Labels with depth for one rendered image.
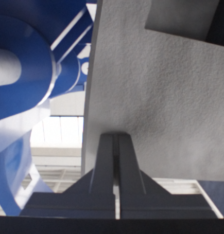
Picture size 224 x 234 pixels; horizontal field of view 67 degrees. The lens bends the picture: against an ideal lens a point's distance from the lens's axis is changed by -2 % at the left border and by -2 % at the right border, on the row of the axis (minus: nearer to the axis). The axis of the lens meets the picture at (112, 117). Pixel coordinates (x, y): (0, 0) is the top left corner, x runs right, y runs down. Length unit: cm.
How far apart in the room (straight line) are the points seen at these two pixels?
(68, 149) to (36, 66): 922
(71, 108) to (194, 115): 947
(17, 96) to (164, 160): 45
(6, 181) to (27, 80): 247
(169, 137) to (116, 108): 6
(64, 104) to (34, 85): 914
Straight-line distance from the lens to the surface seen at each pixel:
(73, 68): 86
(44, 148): 1007
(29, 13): 57
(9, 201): 318
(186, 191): 1031
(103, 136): 15
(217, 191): 27
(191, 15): 35
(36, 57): 51
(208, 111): 17
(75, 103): 949
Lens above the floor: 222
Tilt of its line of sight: 16 degrees up
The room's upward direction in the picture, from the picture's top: 179 degrees counter-clockwise
